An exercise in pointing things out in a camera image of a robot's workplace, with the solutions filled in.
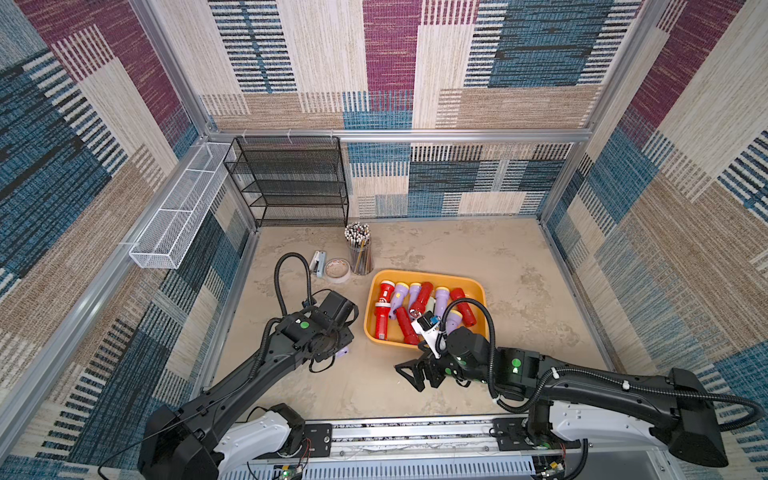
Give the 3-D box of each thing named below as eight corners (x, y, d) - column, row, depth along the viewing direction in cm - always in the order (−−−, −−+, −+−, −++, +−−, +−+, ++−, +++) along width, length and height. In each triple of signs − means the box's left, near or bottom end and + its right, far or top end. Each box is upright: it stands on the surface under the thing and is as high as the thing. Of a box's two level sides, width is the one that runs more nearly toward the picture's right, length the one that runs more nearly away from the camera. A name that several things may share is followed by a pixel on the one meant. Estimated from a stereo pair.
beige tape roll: (323, 283, 105) (322, 279, 103) (326, 262, 110) (325, 258, 108) (349, 283, 105) (348, 279, 103) (351, 262, 110) (350, 258, 108)
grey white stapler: (309, 278, 106) (307, 274, 104) (314, 254, 112) (312, 250, 111) (323, 278, 106) (322, 274, 104) (327, 254, 112) (326, 250, 111)
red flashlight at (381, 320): (374, 340, 89) (373, 335, 87) (375, 308, 96) (374, 302, 93) (390, 340, 89) (390, 335, 87) (390, 308, 96) (390, 302, 93)
